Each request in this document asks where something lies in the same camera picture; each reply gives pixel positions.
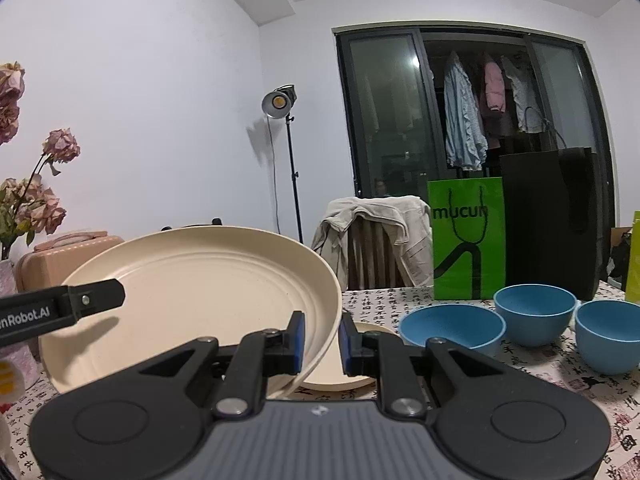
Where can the hanging blue shirt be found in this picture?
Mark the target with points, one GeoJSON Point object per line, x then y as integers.
{"type": "Point", "coordinates": [462, 115]}

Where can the blue bowl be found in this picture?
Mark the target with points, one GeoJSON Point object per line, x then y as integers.
{"type": "Point", "coordinates": [535, 310]}
{"type": "Point", "coordinates": [450, 327]}
{"type": "Point", "coordinates": [610, 335]}

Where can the chair with beige jacket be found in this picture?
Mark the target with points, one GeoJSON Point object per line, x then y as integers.
{"type": "Point", "coordinates": [405, 230]}

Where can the black paper bag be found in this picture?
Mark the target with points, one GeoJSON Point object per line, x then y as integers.
{"type": "Point", "coordinates": [545, 220]}

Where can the pink suitcase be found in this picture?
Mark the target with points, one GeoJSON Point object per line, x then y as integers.
{"type": "Point", "coordinates": [40, 260]}

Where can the calligraphy printed tablecloth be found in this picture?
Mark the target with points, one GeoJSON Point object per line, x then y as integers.
{"type": "Point", "coordinates": [550, 375]}

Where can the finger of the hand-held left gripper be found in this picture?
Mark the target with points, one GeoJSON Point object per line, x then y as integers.
{"type": "Point", "coordinates": [95, 297]}

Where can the yellow-green snack box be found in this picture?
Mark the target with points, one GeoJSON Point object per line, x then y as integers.
{"type": "Point", "coordinates": [634, 260]}

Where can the pinkish grey vase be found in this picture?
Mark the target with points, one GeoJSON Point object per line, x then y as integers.
{"type": "Point", "coordinates": [7, 277]}

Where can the cream ribbed plate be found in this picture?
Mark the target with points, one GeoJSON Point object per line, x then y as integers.
{"type": "Point", "coordinates": [200, 280]}
{"type": "Point", "coordinates": [360, 382]}

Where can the dark wooden chair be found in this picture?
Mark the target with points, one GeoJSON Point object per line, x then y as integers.
{"type": "Point", "coordinates": [200, 226]}
{"type": "Point", "coordinates": [370, 260]}

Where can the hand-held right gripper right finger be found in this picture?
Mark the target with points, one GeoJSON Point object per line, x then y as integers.
{"type": "Point", "coordinates": [346, 345]}

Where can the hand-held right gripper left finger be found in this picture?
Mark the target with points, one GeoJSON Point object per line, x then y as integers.
{"type": "Point", "coordinates": [299, 342]}

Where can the dark sliding glass door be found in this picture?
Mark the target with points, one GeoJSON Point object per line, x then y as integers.
{"type": "Point", "coordinates": [385, 110]}

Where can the studio light on stand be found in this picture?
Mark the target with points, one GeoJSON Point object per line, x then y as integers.
{"type": "Point", "coordinates": [277, 102]}

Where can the hanging pink garment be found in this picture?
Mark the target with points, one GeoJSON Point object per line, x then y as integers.
{"type": "Point", "coordinates": [492, 90]}

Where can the green paper bag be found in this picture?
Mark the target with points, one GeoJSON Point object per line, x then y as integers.
{"type": "Point", "coordinates": [465, 220]}

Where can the hanging pale shirt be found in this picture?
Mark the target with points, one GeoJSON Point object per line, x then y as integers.
{"type": "Point", "coordinates": [525, 95]}

